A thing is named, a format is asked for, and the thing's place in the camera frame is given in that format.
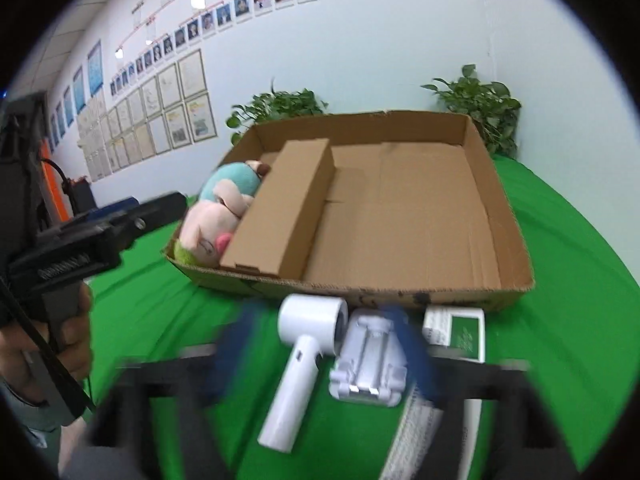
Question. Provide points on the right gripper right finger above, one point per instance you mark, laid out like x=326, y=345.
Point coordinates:
x=421, y=365

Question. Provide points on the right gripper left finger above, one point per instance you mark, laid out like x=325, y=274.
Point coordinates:
x=230, y=347

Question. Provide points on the white folding phone stand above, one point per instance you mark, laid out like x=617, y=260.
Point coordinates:
x=371, y=367

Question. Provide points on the white hair dryer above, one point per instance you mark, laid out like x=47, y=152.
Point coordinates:
x=314, y=326

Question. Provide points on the long brown cardboard box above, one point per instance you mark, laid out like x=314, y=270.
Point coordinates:
x=275, y=236

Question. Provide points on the pink pig plush toy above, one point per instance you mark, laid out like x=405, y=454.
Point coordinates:
x=209, y=225

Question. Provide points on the white green printed box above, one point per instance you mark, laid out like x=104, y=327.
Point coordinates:
x=462, y=332

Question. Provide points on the large shallow cardboard tray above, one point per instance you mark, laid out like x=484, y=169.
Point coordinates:
x=415, y=214

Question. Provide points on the green tablecloth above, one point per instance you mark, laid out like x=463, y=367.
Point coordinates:
x=578, y=330

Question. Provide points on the grey jacket sleeve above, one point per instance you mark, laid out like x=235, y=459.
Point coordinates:
x=38, y=423

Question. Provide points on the left potted green plant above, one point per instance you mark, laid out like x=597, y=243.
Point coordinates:
x=272, y=106

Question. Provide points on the potted green plant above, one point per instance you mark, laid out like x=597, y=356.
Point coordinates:
x=272, y=106
x=490, y=105

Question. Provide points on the right potted green plant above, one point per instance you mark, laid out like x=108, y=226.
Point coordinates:
x=490, y=105

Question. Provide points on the staff photo row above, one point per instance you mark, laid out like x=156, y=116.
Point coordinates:
x=207, y=19

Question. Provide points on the framed certificates on wall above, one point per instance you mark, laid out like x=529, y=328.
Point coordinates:
x=165, y=110

